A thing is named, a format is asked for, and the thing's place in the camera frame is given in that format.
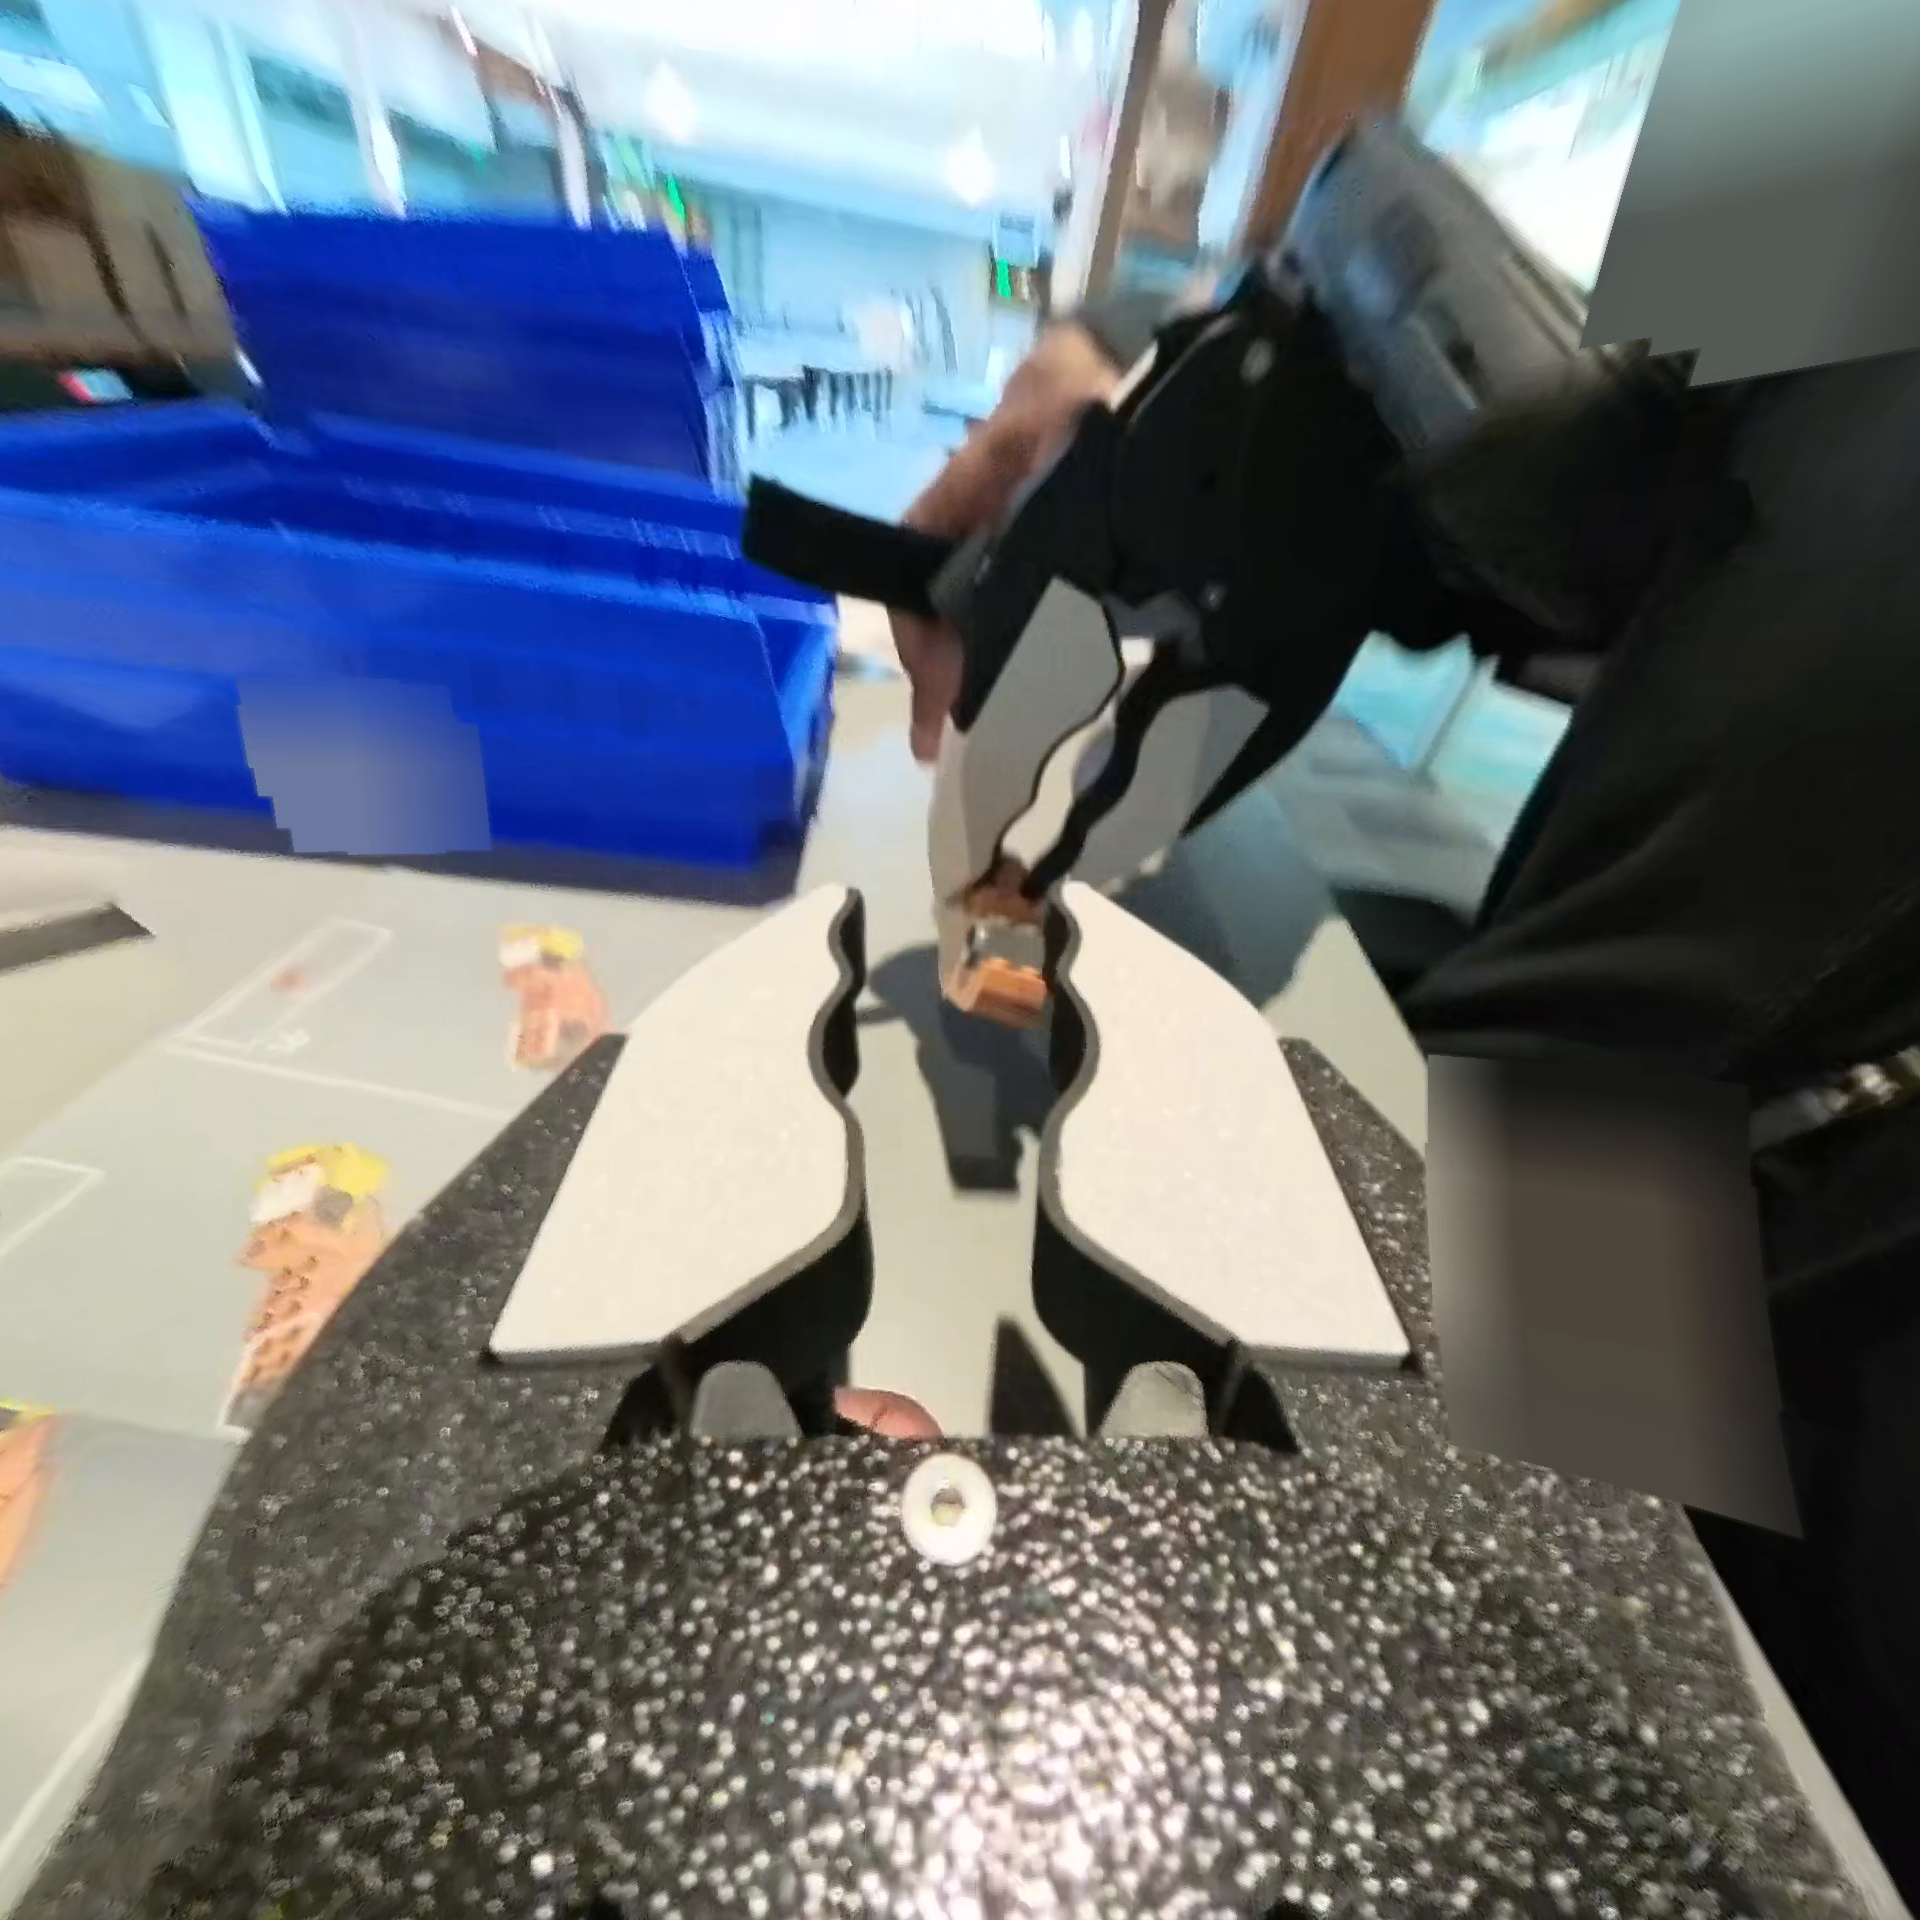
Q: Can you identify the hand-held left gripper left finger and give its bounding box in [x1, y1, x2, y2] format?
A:
[486, 885, 880, 1441]

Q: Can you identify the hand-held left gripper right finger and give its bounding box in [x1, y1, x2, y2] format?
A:
[1031, 883, 1422, 1441]

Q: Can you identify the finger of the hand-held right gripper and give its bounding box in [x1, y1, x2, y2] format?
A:
[1031, 660, 1305, 893]
[928, 576, 1126, 965]

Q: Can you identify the orange toy brick model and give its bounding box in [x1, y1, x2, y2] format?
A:
[942, 861, 1055, 1023]

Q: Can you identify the large blue plastic bin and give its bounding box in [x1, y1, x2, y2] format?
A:
[0, 398, 840, 872]

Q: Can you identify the person's right forearm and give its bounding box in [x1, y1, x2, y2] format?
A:
[1401, 352, 1760, 684]

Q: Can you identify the grey desk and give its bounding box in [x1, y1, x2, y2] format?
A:
[0, 660, 1913, 1920]

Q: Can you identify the person's right hand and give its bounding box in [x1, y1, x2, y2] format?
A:
[895, 319, 1121, 760]

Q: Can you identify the grey instruction booklet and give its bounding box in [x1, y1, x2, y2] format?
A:
[0, 901, 633, 1665]

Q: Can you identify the person's black jacket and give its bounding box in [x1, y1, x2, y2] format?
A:
[1401, 352, 1920, 1920]

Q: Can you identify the stack of blue plastic bins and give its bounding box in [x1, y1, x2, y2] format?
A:
[192, 199, 740, 453]

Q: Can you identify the person's belt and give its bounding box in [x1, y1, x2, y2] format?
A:
[1747, 1041, 1920, 1163]

